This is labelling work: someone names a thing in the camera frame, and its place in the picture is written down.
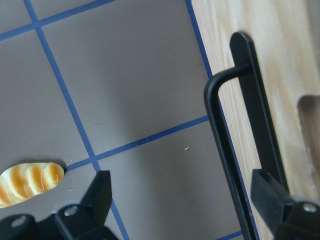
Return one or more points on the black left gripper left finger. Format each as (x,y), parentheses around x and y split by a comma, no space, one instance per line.
(82,221)

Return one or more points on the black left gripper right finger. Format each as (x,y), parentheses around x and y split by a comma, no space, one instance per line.
(287,217)

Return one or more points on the black metal drawer handle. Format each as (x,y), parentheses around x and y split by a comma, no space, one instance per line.
(246,69)

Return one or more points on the wooden drawer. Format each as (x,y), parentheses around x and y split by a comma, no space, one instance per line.
(286,37)

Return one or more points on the toy bread roll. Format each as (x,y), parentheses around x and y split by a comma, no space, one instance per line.
(24,181)

